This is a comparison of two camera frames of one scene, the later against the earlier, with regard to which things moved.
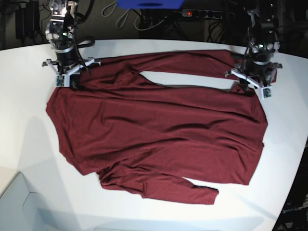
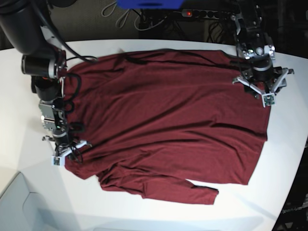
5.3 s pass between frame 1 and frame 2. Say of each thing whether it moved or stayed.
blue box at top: stayed
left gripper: moved
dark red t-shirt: stayed
